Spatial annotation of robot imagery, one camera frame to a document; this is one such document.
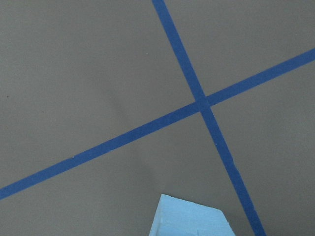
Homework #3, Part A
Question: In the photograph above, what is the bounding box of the light blue block arm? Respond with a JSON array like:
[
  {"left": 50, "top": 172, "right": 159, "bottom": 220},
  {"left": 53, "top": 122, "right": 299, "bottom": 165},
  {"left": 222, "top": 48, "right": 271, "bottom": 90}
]
[{"left": 149, "top": 194, "right": 235, "bottom": 236}]

